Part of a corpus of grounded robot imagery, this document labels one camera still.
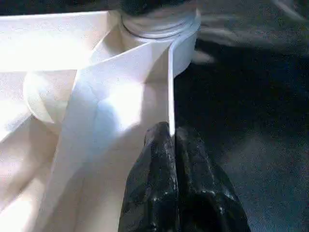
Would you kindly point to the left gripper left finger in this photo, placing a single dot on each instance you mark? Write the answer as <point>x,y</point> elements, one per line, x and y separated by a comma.
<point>154,183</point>

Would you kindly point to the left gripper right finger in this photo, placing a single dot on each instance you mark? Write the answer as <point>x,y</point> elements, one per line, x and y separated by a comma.
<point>205,193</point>

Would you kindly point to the white plastic table top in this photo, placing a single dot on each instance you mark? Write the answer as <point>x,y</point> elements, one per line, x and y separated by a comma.
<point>84,108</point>

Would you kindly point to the white plastic table leg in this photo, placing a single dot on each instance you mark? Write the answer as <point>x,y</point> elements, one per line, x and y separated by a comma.
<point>159,27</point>

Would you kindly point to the black mat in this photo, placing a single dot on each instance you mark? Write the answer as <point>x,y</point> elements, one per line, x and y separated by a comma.
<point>253,108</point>

